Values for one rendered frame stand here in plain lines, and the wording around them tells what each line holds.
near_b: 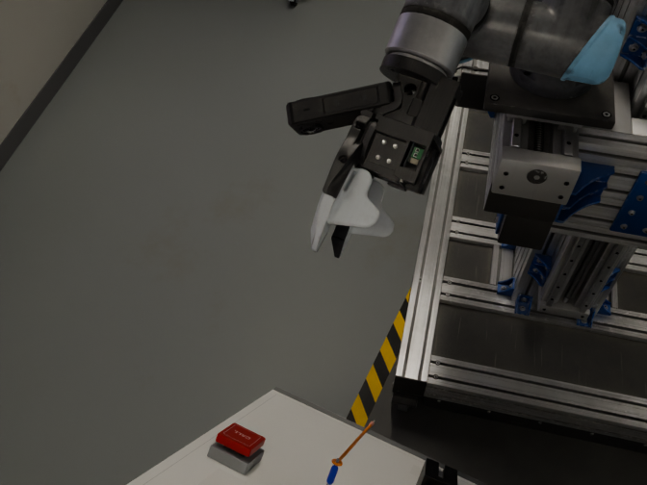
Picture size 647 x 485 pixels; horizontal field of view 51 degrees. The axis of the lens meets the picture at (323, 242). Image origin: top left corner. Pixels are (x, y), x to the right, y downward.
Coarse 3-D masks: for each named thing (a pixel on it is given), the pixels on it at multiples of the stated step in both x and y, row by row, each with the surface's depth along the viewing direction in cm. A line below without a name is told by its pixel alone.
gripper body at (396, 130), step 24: (384, 72) 70; (408, 72) 66; (432, 72) 66; (408, 96) 67; (432, 96) 66; (456, 96) 67; (360, 120) 66; (384, 120) 66; (408, 120) 67; (432, 120) 66; (384, 144) 66; (408, 144) 65; (432, 144) 66; (384, 168) 66; (408, 168) 65; (432, 168) 71
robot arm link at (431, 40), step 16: (400, 16) 68; (416, 16) 66; (432, 16) 65; (400, 32) 66; (416, 32) 65; (432, 32) 65; (448, 32) 65; (400, 48) 66; (416, 48) 65; (432, 48) 65; (448, 48) 66; (464, 48) 68; (432, 64) 66; (448, 64) 66
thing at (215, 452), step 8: (216, 448) 86; (224, 448) 86; (208, 456) 86; (216, 456) 86; (224, 456) 85; (232, 456) 85; (240, 456) 86; (256, 456) 87; (224, 464) 85; (232, 464) 85; (240, 464) 85; (248, 464) 85; (240, 472) 85
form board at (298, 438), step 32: (256, 416) 103; (288, 416) 107; (320, 416) 112; (192, 448) 87; (288, 448) 96; (320, 448) 100; (352, 448) 104; (384, 448) 108; (160, 480) 77; (192, 480) 79; (224, 480) 82; (256, 480) 84; (288, 480) 87; (320, 480) 90; (352, 480) 93; (384, 480) 97; (416, 480) 100
